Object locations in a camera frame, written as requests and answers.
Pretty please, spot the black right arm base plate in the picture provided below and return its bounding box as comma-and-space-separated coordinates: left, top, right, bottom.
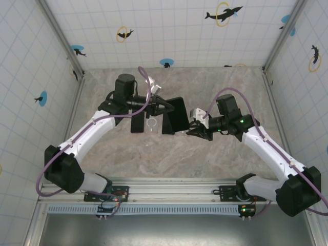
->
219, 184, 267, 203

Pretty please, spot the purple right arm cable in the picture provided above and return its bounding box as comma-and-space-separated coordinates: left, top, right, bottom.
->
204, 88, 328, 220

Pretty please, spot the aluminium corner post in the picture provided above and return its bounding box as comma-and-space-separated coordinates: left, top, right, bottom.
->
37, 0, 85, 77
261, 0, 311, 72

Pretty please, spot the aluminium frame leg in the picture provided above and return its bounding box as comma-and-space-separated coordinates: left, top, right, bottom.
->
303, 203, 325, 246
24, 203, 49, 246

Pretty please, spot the grey metal sheet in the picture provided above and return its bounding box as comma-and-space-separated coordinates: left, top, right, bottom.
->
38, 214, 317, 246

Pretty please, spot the white slotted cable duct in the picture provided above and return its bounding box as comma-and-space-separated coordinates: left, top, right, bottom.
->
47, 204, 241, 215

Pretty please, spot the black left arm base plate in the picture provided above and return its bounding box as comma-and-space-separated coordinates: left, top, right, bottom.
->
84, 185, 130, 203

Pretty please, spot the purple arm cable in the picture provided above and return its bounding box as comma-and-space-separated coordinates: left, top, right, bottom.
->
37, 66, 152, 218
204, 88, 328, 220

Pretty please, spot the aluminium side rail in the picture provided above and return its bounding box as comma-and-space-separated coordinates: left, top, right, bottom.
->
261, 67, 302, 183
52, 73, 87, 184

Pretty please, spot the small circuit board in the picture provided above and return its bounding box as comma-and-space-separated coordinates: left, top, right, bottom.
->
237, 203, 257, 220
96, 201, 121, 219

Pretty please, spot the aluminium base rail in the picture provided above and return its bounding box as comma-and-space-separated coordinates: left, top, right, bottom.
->
37, 178, 318, 205

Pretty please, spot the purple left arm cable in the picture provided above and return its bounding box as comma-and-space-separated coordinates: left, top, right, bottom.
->
37, 66, 152, 218

